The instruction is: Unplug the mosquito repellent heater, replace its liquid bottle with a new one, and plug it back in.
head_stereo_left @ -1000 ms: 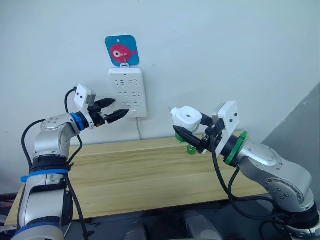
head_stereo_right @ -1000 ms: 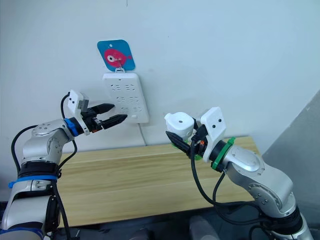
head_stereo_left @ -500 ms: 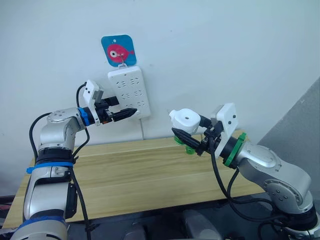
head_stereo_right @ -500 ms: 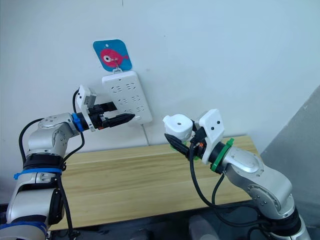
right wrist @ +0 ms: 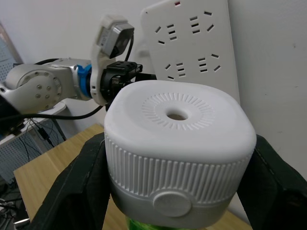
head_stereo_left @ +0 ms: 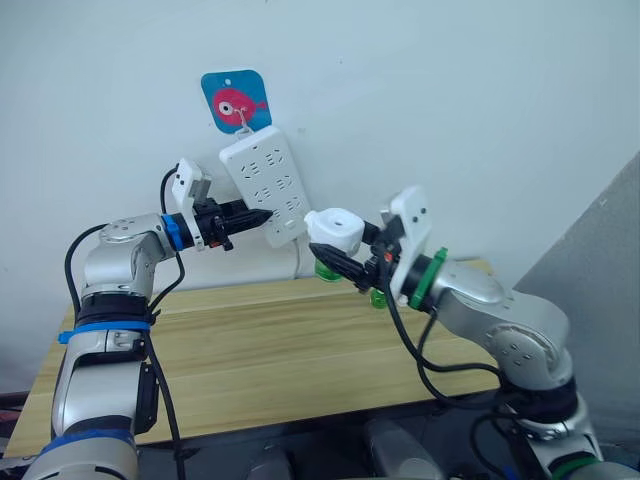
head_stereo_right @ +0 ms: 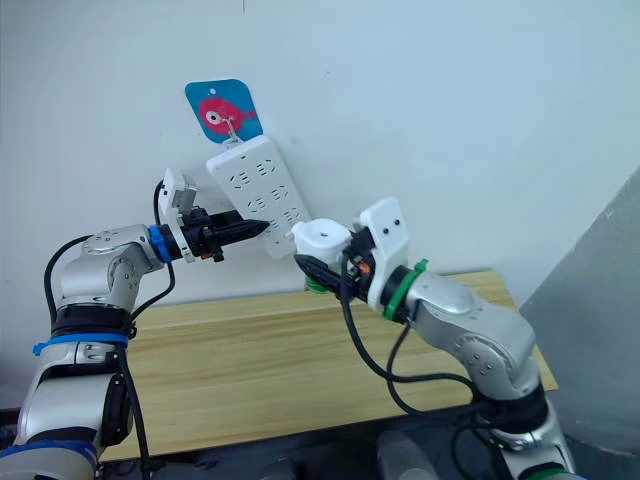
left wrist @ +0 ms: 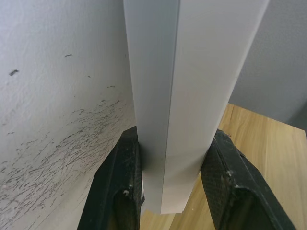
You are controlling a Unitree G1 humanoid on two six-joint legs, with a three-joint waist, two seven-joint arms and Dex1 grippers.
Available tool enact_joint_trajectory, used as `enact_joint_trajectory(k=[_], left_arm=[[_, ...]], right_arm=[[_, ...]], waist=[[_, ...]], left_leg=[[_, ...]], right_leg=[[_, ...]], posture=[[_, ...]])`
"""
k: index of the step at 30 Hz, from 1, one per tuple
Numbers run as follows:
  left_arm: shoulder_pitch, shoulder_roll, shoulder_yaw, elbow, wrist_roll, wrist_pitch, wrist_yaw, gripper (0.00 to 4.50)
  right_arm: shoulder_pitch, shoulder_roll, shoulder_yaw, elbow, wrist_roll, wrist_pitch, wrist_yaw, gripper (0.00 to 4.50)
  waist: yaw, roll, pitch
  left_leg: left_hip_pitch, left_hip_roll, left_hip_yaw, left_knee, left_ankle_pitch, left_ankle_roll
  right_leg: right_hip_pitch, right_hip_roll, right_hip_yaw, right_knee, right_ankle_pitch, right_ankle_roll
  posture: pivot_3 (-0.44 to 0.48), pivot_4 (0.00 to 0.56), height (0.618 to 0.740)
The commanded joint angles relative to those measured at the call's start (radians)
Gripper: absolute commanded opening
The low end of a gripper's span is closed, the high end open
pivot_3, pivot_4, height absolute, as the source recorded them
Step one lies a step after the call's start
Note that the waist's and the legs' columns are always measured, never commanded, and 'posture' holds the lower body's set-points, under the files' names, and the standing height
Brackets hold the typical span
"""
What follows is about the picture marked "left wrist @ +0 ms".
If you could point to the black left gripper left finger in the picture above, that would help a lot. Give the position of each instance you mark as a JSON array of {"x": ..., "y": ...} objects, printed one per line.
[{"x": 112, "y": 191}]

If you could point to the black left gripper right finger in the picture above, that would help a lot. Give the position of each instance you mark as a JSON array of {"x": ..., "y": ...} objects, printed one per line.
[{"x": 230, "y": 187}]

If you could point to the white power strip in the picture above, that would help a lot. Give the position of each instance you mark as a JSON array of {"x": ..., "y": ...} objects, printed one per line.
[{"x": 182, "y": 95}]

